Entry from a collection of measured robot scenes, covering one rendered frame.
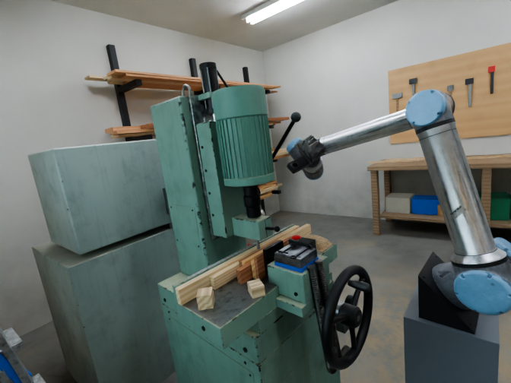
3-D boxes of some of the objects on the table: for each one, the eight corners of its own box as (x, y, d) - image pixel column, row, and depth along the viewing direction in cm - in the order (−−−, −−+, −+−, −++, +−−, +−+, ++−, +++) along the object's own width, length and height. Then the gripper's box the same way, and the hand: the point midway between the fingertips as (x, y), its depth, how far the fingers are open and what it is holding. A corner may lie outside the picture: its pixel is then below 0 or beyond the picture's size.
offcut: (260, 287, 85) (258, 278, 84) (265, 295, 81) (264, 285, 80) (248, 291, 84) (246, 281, 83) (252, 299, 79) (251, 289, 79)
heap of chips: (322, 251, 104) (322, 242, 103) (291, 245, 114) (290, 236, 113) (334, 243, 110) (333, 234, 110) (304, 238, 120) (303, 229, 119)
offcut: (213, 308, 77) (211, 295, 77) (198, 311, 77) (195, 297, 76) (214, 299, 82) (212, 286, 81) (200, 301, 82) (198, 288, 81)
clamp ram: (284, 280, 86) (280, 253, 84) (265, 274, 91) (262, 249, 90) (299, 268, 92) (297, 243, 91) (282, 264, 98) (279, 239, 96)
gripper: (313, 145, 124) (309, 121, 104) (328, 159, 120) (326, 137, 101) (298, 158, 124) (292, 137, 104) (312, 172, 121) (308, 153, 101)
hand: (303, 144), depth 104 cm, fingers closed
